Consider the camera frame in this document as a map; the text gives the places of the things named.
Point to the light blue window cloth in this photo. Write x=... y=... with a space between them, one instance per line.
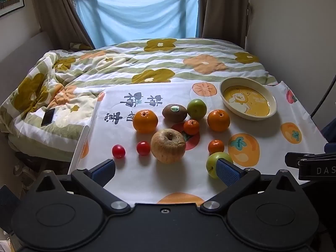
x=136 y=15

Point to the brown kiwi with sticker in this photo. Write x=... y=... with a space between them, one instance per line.
x=174 y=113

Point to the dark blue cloth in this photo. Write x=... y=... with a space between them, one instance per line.
x=329 y=131

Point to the beige padded headboard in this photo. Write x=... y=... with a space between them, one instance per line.
x=21 y=55

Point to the green apple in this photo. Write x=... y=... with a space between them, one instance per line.
x=211 y=164
x=197 y=109

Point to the large orange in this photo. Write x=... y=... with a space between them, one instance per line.
x=145 y=121
x=218 y=120

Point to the white persimmon print cloth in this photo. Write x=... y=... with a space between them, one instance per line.
x=157 y=183

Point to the wrinkled yellow apple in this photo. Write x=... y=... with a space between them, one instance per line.
x=168 y=147

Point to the small tangerine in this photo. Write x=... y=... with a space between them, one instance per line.
x=191 y=127
x=216 y=147

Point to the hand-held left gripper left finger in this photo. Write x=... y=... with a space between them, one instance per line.
x=105 y=169

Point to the black smartphone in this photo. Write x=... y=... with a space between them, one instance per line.
x=48 y=116

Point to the floral striped quilt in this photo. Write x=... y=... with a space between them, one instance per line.
x=118 y=65

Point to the red cherry tomato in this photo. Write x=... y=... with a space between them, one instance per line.
x=143 y=148
x=118 y=151

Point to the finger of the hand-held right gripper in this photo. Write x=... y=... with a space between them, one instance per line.
x=292 y=159

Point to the brown curtain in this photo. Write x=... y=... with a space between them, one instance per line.
x=60 y=10
x=223 y=10

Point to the white table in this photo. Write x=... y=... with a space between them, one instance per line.
x=78 y=149

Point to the cream and yellow bowl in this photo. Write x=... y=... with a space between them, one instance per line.
x=248 y=99

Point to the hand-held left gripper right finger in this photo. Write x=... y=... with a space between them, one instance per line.
x=227 y=172

